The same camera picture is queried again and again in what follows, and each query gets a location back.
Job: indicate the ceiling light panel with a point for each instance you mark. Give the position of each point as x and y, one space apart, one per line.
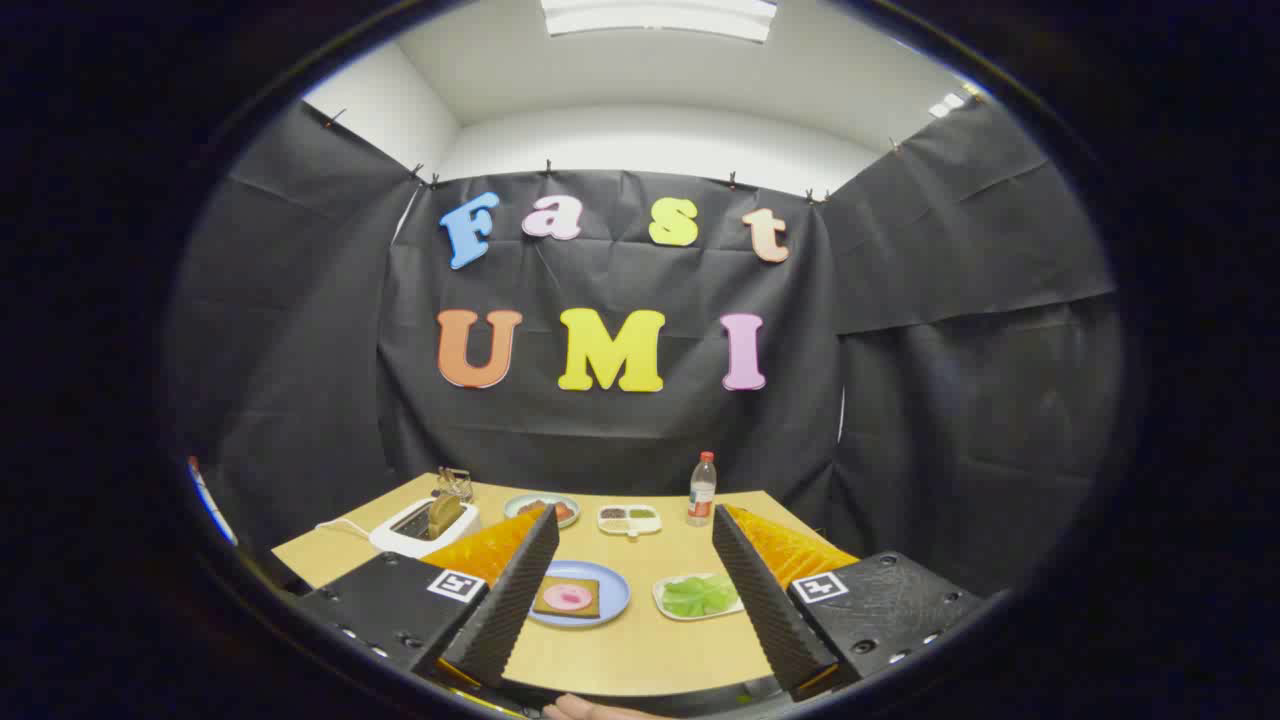
660 18

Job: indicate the pink ham slice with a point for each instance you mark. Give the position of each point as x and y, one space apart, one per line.
567 596

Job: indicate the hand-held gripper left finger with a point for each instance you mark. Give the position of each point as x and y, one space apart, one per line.
510 610

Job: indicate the square bread slice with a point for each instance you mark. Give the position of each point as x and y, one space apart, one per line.
545 603

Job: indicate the blue round plate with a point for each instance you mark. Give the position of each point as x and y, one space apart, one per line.
612 590

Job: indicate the green lettuce leaf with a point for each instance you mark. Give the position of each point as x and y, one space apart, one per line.
700 596

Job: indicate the white toaster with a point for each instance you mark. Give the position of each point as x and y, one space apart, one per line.
395 545

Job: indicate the pale green round plate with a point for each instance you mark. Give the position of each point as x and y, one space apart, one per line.
510 508

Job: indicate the brown meat piece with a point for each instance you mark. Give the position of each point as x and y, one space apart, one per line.
530 506

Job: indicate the white square plate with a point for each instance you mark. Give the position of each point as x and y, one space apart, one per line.
659 603

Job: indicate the clear bottle red cap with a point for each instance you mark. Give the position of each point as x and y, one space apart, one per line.
701 495

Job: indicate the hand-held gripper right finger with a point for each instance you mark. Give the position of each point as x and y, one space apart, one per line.
765 600

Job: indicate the white sectioned seed dish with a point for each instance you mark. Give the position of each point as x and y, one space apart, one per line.
645 525

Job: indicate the brown bread slice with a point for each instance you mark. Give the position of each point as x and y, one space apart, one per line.
445 515

